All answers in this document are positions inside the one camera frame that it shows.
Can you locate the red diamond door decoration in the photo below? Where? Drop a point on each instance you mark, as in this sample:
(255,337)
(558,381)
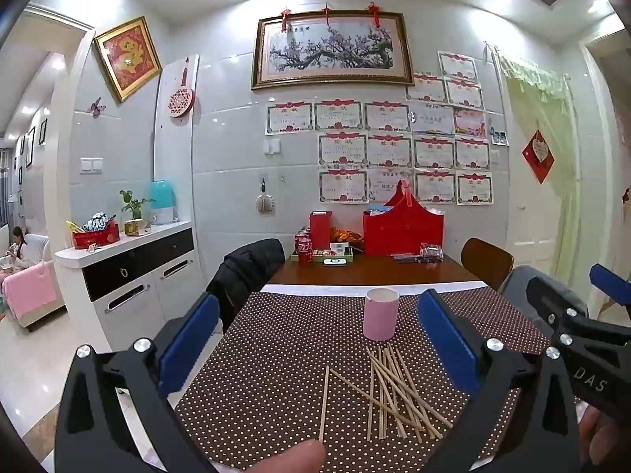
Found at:
(538,156)

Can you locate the person's right hand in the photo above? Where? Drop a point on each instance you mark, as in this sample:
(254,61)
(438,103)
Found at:
(604,441)

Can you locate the small white device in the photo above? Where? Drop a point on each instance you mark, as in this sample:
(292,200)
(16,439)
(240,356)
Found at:
(336,262)

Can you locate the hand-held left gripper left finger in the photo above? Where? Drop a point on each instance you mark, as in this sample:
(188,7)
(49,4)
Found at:
(190,335)

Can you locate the hanging brush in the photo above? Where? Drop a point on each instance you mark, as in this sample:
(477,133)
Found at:
(264,202)

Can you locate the white sofa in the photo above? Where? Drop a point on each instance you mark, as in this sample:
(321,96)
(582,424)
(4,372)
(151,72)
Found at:
(38,246)

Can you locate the red tassel knot ornament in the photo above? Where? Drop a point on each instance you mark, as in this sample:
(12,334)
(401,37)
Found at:
(285,18)
(327,11)
(374,12)

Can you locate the small wall photo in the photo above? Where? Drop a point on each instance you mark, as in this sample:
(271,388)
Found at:
(499,137)

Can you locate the brown dotted table mat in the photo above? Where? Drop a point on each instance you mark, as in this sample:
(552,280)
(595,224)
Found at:
(276,335)

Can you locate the black slim packet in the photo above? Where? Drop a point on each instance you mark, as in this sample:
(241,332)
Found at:
(409,257)

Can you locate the single wooden chopstick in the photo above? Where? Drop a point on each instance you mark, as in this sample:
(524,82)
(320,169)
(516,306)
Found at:
(324,404)

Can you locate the gold framed red picture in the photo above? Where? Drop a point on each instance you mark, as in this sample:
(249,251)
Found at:
(128,56)

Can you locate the red gift basket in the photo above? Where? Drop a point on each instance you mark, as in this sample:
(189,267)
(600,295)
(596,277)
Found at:
(403,229)

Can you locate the teal humidifier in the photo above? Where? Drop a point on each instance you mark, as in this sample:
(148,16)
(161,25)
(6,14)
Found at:
(162,202)

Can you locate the white sideboard cabinet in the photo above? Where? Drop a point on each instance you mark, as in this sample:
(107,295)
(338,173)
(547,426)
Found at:
(143,256)

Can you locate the white double wall switch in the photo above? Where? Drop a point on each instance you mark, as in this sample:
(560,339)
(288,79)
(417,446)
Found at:
(91,164)

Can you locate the red box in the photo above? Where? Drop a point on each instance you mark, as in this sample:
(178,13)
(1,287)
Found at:
(320,229)

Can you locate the grey chair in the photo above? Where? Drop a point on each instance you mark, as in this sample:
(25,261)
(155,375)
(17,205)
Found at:
(515,281)

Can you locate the black jacket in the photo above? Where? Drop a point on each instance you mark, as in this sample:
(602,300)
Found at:
(246,271)

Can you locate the bunch of wooden chopsticks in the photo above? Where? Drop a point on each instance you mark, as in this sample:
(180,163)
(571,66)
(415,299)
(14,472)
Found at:
(382,382)

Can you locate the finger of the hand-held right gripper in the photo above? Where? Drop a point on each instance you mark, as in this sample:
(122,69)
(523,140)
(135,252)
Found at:
(611,286)
(542,295)

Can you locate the group of award certificates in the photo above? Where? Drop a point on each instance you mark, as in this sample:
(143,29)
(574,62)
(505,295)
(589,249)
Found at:
(340,150)

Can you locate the pink blanket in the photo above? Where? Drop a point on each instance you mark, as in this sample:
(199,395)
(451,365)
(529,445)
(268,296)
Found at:
(32,288)

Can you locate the framed plum blossom painting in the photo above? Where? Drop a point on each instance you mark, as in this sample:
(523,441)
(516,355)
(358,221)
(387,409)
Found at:
(333,49)

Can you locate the pink cup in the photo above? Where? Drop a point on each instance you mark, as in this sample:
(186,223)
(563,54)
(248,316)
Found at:
(381,313)

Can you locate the green cardboard tray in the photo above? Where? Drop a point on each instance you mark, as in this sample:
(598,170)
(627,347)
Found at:
(325,256)

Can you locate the light green curtain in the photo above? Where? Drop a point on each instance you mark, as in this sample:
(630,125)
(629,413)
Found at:
(557,108)

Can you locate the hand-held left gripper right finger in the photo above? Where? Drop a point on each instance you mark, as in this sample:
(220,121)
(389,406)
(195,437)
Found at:
(446,335)

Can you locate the brown wooden chair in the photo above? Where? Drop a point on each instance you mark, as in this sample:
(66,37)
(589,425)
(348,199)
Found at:
(485,261)

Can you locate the red tin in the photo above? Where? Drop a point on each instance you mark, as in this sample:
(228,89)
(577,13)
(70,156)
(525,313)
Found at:
(96,239)

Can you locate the clear plastic packet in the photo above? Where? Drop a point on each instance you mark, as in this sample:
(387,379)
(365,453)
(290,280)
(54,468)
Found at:
(431,252)

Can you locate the person's left hand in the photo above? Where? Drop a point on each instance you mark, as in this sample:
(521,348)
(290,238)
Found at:
(296,458)

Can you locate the dark framed wall picture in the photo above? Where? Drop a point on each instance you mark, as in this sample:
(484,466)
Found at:
(29,145)
(43,131)

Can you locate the butterfly wall decoration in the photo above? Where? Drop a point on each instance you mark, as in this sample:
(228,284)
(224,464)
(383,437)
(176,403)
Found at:
(96,107)

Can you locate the round red fan ornament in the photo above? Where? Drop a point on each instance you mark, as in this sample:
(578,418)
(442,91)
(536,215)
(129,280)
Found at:
(181,101)

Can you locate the red soda can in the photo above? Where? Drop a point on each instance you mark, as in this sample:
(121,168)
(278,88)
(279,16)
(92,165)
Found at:
(299,235)
(304,250)

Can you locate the orange foil snack packets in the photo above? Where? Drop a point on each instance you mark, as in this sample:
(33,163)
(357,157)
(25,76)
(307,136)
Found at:
(345,235)

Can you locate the potted green plant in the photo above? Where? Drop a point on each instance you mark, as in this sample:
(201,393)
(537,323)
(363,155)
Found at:
(133,212)

